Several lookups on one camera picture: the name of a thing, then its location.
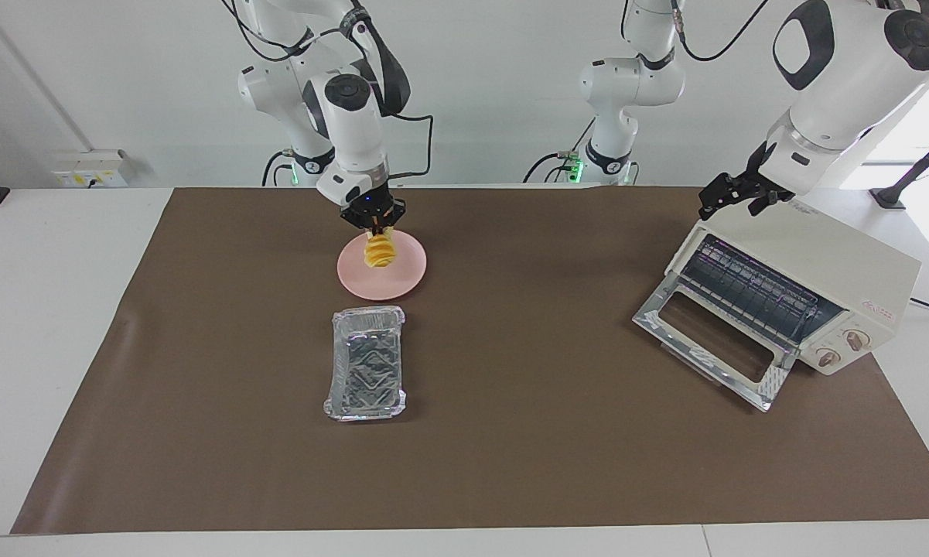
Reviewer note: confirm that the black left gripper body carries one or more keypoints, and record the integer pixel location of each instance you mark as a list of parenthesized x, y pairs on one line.
[(756, 176)]

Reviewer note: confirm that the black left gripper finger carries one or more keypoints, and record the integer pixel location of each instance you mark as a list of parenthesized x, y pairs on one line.
[(772, 199), (719, 193)]

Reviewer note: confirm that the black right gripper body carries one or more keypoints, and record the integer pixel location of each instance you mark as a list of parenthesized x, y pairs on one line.
[(375, 209)]

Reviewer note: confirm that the golden braided bread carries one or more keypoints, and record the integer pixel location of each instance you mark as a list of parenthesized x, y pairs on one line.
[(380, 251)]

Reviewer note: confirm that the aluminium foil tray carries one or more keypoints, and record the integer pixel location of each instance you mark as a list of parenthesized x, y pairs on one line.
[(366, 363)]

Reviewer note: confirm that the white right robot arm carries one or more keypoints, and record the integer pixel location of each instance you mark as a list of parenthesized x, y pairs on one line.
[(352, 124)]

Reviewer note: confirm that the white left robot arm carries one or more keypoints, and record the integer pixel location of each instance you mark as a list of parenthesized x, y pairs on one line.
[(843, 70)]

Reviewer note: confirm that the white toaster oven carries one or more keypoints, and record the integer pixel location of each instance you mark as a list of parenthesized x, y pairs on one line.
[(843, 263)]

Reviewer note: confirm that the glass oven door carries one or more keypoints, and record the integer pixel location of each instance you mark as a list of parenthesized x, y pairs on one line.
[(665, 321)]

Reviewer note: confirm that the beige oven knob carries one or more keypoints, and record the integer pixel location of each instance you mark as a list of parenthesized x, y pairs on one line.
[(828, 357), (856, 339)]

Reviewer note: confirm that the pink round plate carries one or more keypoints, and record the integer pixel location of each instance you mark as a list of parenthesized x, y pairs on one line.
[(402, 271)]

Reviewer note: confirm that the brown paper table mat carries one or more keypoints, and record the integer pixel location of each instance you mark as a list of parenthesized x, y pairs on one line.
[(510, 433)]

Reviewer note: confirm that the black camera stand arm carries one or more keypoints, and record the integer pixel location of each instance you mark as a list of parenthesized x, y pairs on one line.
[(917, 170)]

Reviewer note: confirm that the white wall socket box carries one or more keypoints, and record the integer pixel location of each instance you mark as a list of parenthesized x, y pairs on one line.
[(89, 169)]

